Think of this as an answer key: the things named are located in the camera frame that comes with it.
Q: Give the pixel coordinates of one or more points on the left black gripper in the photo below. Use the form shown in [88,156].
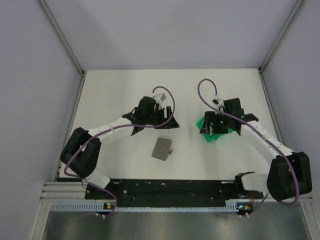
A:
[161,112]

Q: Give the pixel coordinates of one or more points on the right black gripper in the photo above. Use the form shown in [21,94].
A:
[211,116]

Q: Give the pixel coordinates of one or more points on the green plastic bin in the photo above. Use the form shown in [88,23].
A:
[208,137]

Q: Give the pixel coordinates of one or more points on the grey card holder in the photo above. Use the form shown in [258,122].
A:
[162,149]

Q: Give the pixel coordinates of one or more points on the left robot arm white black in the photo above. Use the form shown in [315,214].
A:
[81,152]

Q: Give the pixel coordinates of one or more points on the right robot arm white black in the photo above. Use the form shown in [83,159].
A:
[289,173]

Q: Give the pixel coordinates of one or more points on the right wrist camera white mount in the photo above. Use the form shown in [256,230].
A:
[218,103]

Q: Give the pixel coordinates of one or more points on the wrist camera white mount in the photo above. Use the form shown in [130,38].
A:
[160,98]
[218,103]

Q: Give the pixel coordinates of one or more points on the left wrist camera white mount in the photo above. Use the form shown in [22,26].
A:
[160,98]

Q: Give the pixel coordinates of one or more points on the white slotted cable duct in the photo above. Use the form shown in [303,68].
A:
[231,206]

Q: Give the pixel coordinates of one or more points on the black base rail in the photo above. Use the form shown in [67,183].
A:
[178,193]

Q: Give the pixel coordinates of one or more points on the right aluminium frame post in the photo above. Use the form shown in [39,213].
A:
[289,22]

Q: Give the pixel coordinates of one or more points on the aluminium frame post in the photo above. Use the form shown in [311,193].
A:
[60,36]
[289,22]

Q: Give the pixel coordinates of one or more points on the left aluminium frame post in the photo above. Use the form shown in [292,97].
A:
[60,36]

